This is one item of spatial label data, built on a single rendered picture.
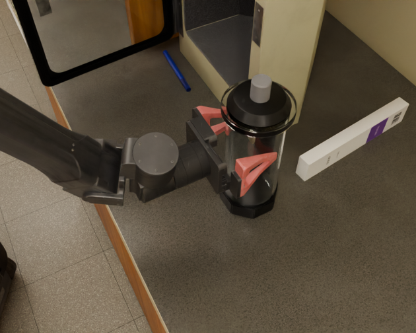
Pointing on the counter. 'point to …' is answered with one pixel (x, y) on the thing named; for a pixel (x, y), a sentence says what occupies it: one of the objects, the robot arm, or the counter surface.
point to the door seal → (92, 64)
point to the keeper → (257, 24)
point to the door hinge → (178, 16)
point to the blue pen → (177, 71)
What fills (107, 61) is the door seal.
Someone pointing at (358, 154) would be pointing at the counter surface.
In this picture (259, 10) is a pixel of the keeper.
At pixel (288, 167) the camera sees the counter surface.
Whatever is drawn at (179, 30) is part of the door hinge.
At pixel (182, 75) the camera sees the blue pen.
